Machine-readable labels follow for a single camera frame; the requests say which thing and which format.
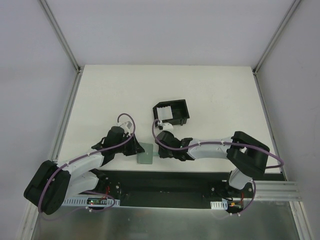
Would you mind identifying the green leather card holder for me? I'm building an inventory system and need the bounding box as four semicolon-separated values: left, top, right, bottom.
137;142;154;165

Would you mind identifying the black plastic card box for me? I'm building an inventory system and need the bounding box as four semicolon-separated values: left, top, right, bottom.
152;99;190;126

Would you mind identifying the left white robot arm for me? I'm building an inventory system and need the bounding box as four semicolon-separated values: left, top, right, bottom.
23;126;145;215

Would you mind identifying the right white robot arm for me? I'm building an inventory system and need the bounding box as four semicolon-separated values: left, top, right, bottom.
155;130;270;198

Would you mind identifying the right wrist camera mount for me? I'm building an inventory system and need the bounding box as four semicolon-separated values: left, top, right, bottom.
158;121;174;131

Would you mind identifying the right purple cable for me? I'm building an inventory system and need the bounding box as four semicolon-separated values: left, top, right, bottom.
151;118;285;169

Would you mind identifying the purple cable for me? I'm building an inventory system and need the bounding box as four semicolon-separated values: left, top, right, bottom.
37;113;137;215
151;118;285;169

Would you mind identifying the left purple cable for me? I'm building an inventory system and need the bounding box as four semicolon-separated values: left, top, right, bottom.
37;113;137;215

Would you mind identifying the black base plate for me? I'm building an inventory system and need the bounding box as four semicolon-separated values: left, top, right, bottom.
82;168;287;208

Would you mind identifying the left white cable duct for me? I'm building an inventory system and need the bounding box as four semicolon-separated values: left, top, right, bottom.
62;196;121;208

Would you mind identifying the white cable duct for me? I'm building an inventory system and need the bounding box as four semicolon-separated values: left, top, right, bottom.
210;201;228;211
62;196;121;208

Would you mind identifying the left aluminium frame post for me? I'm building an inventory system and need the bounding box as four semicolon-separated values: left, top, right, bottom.
37;0;82;73

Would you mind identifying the aluminium frame post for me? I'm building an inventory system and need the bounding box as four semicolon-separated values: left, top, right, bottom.
252;0;303;76
37;0;82;73

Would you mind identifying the right white cable duct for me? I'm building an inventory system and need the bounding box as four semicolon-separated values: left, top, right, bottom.
210;201;228;211

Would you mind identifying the aluminium front rail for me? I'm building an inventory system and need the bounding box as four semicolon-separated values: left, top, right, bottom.
252;180;302;202

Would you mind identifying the right aluminium frame post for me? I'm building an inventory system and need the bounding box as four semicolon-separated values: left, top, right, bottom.
252;0;303;76

